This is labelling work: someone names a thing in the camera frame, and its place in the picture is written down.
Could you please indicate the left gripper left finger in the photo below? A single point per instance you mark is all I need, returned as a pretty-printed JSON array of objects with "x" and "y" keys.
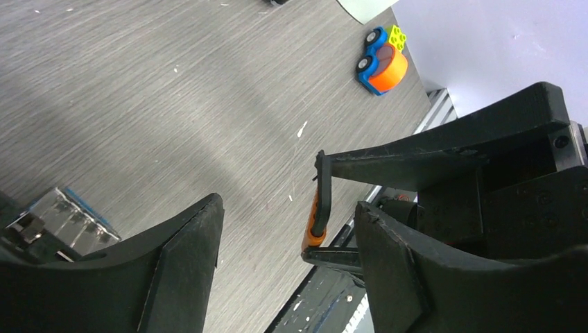
[{"x": 156, "y": 281}]

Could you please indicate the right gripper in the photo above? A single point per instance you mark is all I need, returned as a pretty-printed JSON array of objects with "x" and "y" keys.
[{"x": 506, "y": 182}]

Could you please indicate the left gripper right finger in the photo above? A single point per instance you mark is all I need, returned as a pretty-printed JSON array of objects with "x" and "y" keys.
[{"x": 415, "y": 283}]

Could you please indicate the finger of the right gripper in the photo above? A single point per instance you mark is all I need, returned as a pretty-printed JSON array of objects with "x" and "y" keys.
[{"x": 343, "y": 259}]

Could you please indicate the orange black brush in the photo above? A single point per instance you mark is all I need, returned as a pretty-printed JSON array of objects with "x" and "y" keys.
[{"x": 316, "y": 228}]

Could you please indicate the black plastic toolbox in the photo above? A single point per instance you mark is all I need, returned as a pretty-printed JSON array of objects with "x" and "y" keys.
[{"x": 57, "y": 226}]

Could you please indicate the colourful small object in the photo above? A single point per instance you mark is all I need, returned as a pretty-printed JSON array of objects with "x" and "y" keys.
[{"x": 382, "y": 65}]

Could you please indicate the white stand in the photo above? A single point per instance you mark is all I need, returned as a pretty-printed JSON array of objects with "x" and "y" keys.
[{"x": 364, "y": 11}]

